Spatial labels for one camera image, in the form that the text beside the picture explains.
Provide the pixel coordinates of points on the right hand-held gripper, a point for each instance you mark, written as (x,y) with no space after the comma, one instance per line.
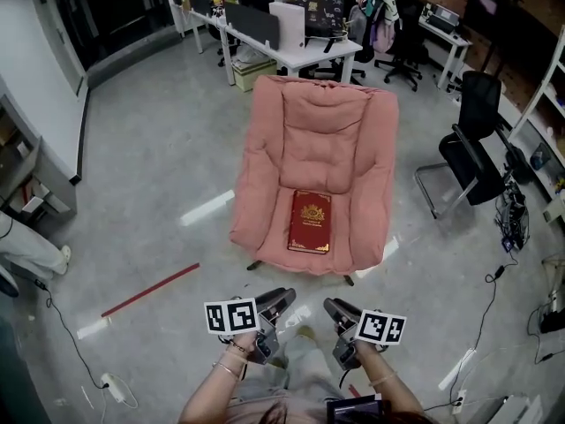
(380,327)

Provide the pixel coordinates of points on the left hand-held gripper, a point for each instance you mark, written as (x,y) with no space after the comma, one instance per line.
(229,316)

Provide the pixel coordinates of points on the red gold-embossed book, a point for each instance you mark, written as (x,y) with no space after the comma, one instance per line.
(310,223)

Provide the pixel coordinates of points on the pink upholstered armchair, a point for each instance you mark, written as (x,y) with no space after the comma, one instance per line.
(318,139)

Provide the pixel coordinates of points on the person's right forearm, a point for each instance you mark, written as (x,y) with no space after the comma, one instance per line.
(393,395)

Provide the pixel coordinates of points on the person's left forearm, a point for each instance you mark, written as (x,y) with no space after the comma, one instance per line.
(212,391)

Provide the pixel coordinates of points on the person's tan shoe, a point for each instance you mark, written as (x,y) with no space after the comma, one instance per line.
(305,331)

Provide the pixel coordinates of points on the person's grey trousers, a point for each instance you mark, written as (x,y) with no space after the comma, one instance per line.
(300,369)

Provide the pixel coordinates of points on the short red floor tape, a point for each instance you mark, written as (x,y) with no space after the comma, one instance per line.
(355,391)

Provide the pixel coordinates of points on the black screen device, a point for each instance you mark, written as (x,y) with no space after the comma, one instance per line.
(355,410)

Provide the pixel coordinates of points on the person's pale pink shirt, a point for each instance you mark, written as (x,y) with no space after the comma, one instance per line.
(265,411)

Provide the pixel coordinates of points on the long red floor tape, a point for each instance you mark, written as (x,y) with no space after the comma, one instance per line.
(150,289)

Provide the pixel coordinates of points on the white power strip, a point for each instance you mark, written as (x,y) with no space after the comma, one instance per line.
(459,401)
(113,388)

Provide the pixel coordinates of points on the black power adapter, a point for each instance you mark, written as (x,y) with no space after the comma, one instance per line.
(496,274)

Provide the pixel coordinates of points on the white machine housing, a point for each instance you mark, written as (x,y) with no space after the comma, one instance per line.
(512,411)

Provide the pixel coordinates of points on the black cantilever chair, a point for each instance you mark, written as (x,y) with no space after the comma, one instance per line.
(479,157)

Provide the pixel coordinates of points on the beige storage box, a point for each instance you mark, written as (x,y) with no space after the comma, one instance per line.
(253,77)

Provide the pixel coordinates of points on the white plastic bag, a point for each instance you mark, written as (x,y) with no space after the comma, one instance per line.
(251,55)

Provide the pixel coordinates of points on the long white office desk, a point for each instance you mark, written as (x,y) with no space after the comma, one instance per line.
(318,53)

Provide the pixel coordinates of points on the black office chair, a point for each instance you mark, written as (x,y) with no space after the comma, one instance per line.
(225,42)
(408,38)

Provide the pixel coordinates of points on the grey storage cabinet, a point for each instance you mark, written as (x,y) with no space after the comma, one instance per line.
(39,179)

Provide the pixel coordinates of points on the white shell seat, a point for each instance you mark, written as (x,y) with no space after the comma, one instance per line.
(8,283)

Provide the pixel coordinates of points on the white computer case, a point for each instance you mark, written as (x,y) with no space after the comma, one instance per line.
(287,27)

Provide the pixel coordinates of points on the dark grey divider panel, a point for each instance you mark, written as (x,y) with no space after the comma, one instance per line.
(251,27)

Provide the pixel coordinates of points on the white shelf unit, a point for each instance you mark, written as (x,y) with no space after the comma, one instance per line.
(545,117)

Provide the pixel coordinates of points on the black laptop with stickers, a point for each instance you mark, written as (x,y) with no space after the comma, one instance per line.
(324,13)

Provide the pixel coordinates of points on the small white desk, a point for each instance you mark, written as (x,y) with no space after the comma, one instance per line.
(446,33)

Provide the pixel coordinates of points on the colourful jacket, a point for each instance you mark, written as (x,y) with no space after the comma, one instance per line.
(377,7)

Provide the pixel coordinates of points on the grey desktop device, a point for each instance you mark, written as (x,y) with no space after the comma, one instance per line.
(441,18)

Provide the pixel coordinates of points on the dark double door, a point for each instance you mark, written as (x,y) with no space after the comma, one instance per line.
(119,11)

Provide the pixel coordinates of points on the black wall television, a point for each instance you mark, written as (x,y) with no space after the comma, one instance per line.
(492,5)

